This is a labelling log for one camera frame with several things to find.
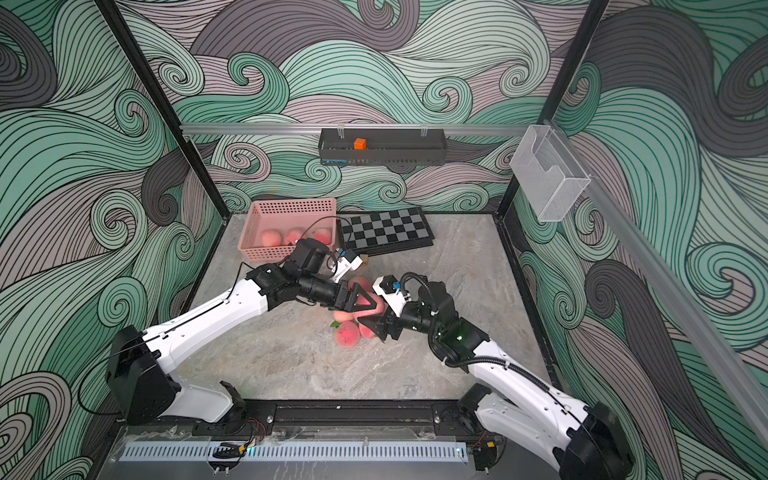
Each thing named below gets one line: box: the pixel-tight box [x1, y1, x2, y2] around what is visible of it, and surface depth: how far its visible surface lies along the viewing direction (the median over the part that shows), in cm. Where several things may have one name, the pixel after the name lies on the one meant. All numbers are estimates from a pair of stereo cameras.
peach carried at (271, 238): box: [261, 229, 282, 247], surface depth 108 cm
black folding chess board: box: [337, 207, 435, 256], surface depth 113 cm
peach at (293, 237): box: [285, 230, 302, 246], surface depth 109 cm
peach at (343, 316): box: [333, 311, 354, 322], surface depth 87 cm
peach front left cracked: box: [334, 321, 360, 348], surface depth 83 cm
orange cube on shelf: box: [353, 137, 367, 150], surface depth 90 cm
